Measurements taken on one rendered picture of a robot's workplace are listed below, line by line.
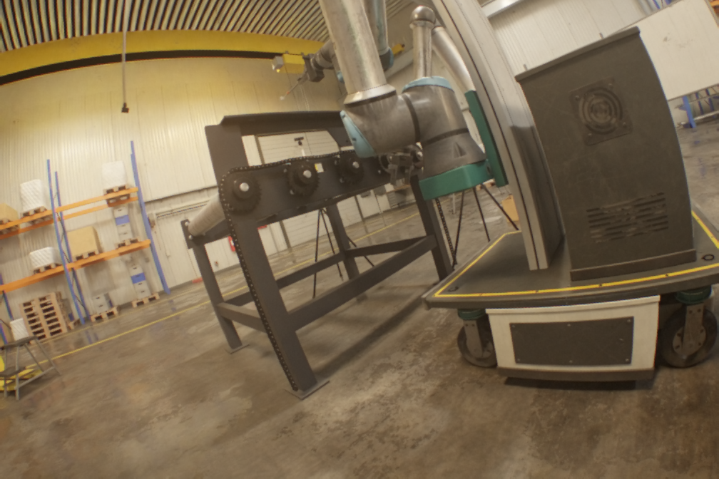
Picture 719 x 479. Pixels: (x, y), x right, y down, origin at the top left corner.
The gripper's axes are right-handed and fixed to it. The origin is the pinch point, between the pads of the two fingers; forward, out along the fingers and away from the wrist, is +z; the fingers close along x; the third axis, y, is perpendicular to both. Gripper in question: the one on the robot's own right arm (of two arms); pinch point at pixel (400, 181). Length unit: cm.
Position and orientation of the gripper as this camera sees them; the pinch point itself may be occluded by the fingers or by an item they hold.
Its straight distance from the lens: 154.2
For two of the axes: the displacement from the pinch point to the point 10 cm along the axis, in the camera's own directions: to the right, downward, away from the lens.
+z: -0.8, 9.8, 1.9
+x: 6.4, -0.9, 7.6
